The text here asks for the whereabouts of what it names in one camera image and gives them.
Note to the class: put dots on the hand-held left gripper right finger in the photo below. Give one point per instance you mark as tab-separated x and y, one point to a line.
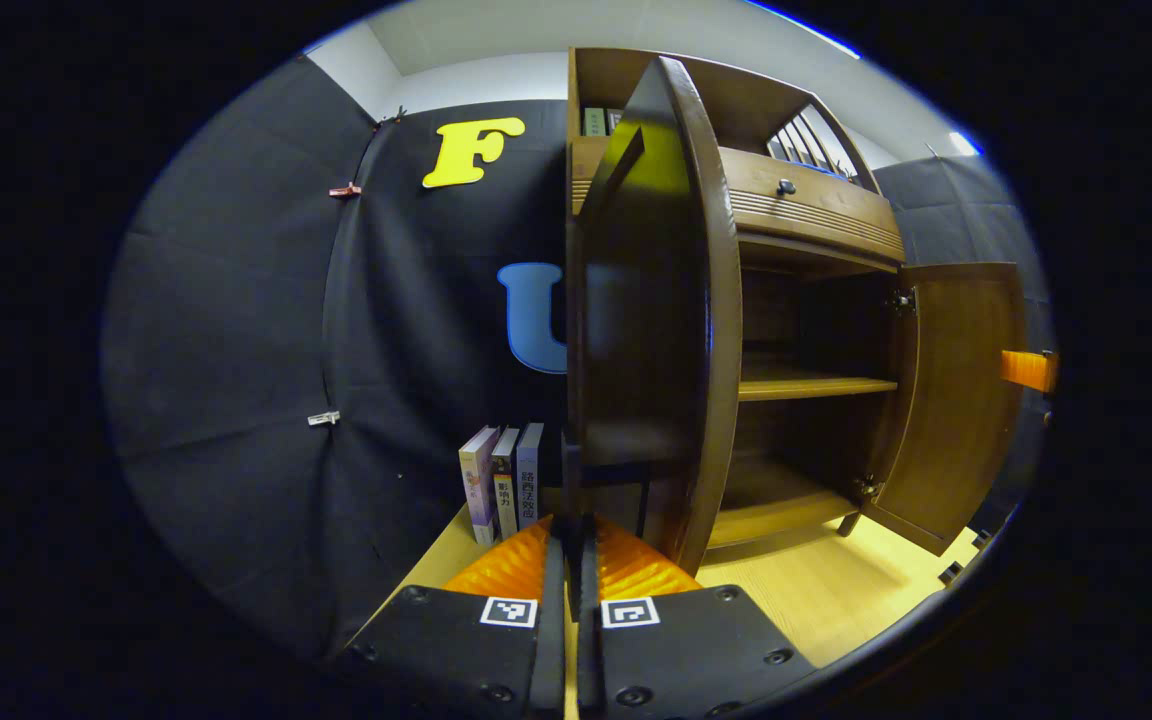
588	650

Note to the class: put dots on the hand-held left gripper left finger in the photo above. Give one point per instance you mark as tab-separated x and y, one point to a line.
552	650

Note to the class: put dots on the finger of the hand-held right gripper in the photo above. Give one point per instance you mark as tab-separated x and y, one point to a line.
1026	370

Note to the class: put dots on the wooden cabinet door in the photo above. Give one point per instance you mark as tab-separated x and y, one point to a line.
656	300
956	400

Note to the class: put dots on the wooden double-door shoe cabinet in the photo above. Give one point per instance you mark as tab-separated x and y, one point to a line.
736	95

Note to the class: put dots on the metal door hinge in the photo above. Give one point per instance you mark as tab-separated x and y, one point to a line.
868	487
901	301

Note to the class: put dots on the grey orange book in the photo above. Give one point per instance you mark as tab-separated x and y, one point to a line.
505	490

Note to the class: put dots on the blue grey book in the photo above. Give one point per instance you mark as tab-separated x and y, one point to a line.
529	480

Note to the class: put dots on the wooden inner shelf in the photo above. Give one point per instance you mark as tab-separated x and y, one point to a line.
806	385

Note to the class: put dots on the wooden ridged drawer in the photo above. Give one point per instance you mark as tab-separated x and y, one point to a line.
816	212

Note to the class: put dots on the black round drawer knob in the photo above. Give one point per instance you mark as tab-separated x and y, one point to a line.
786	187

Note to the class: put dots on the white clip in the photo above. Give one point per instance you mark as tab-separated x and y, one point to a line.
323	418

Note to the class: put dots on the black backdrop cloth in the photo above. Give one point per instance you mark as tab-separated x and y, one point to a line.
236	300

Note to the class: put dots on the pink clip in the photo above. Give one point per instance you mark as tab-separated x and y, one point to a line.
344	190

